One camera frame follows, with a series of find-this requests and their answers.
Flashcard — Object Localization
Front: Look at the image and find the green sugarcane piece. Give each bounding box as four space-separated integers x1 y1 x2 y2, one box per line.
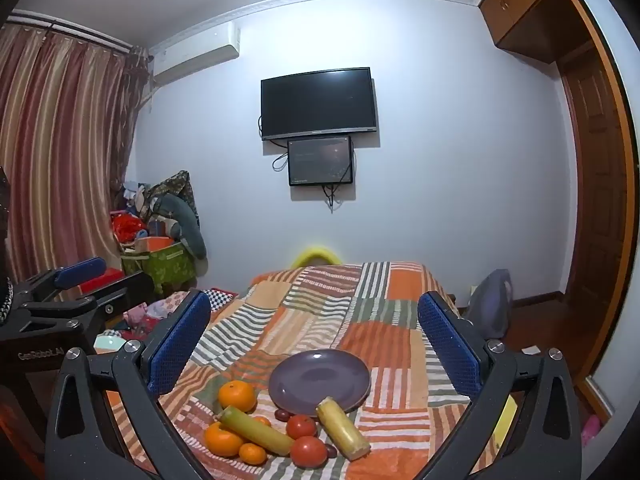
216 406 296 457

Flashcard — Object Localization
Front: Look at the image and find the green storage box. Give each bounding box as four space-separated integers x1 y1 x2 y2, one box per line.
120 241 198 296

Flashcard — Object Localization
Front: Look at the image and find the pale teal item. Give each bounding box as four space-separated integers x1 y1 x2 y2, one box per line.
95 332 127 354

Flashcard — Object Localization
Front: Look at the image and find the white air conditioner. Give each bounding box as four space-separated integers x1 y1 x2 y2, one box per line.
150 22 241 86

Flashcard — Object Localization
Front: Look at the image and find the black wall television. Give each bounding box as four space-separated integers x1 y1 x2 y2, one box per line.
260 66 378 142

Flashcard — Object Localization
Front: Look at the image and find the red bag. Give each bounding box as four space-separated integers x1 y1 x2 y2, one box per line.
111 212 149 247

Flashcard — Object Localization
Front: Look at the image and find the checkered cloth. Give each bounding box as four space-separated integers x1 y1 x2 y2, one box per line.
206 287 239 312

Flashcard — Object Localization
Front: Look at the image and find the black monitor cable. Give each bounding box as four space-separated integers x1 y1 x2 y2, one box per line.
321 184 347 214

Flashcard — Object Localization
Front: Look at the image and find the purple plate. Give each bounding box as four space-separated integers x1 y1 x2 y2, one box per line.
268 349 372 413

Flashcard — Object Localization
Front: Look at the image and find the grey plush toy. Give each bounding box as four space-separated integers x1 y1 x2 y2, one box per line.
152 194 208 261

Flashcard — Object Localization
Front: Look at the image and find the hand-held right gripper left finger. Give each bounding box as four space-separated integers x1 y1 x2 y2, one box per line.
44 290 216 480

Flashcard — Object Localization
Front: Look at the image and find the small black wall monitor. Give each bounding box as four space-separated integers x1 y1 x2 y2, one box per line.
287 135 355 187

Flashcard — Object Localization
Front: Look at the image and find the brown wooden door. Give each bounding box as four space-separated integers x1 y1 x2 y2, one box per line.
556 42 632 378

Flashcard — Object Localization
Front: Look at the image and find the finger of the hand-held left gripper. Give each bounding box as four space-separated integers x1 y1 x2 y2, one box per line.
15 257 107 311
65 272 156 353

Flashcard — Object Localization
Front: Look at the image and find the striped red curtain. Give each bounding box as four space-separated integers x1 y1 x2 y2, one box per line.
0 25 151 286

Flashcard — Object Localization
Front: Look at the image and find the striped patchwork blanket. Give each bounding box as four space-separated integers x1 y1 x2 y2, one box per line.
107 260 506 480

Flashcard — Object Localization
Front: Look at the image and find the large orange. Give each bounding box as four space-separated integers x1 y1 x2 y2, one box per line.
218 380 258 412

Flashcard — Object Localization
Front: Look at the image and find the wooden overhead cabinet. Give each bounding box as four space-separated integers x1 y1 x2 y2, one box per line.
477 0 608 64

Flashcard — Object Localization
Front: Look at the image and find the medium orange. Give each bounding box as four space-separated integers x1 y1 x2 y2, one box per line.
204 421 245 458

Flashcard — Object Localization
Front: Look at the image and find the orange box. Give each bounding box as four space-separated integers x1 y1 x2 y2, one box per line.
135 235 174 254

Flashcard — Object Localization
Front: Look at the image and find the grey bag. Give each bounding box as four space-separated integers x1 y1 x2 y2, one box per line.
465 268 515 339

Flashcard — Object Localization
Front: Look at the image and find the floral quilt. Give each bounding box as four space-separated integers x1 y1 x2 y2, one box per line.
122 290 193 336

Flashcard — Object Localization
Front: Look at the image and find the curtain rod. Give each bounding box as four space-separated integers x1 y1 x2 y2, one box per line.
5 12 151 57

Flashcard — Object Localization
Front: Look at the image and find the red tomato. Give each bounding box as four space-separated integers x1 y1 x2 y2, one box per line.
290 436 329 469
285 414 319 440

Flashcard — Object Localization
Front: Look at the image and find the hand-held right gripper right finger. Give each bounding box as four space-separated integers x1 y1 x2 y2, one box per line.
417 291 583 480

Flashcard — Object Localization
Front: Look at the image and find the dark patterned cloth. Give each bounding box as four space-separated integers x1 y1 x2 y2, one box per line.
146 170 201 231

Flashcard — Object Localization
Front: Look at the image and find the yellow ring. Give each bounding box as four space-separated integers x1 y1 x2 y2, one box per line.
291 244 344 269

